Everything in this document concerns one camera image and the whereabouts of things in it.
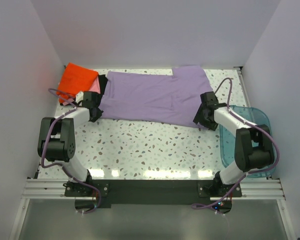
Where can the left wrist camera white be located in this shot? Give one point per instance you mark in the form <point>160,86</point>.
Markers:
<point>79,97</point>

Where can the folded orange t shirt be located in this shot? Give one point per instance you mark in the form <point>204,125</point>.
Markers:
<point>73,71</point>

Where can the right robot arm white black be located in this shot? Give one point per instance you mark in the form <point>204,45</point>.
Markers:
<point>254,146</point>

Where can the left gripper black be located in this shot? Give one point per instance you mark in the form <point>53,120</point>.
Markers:
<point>98,114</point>

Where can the folded pink t shirt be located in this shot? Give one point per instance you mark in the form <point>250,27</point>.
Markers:
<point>95,87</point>

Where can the folded black t shirt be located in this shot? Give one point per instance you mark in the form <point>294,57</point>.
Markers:
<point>103,83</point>

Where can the teal plastic basket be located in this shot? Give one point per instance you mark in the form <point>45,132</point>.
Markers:
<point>227,139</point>

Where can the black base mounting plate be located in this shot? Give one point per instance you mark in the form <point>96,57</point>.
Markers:
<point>152,192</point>

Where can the lilac polo shirt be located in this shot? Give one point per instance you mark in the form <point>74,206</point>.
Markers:
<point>171,99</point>

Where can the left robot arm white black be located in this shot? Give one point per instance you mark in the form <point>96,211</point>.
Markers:
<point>57,137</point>

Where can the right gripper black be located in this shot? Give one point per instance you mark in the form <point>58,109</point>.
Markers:
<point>198,118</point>

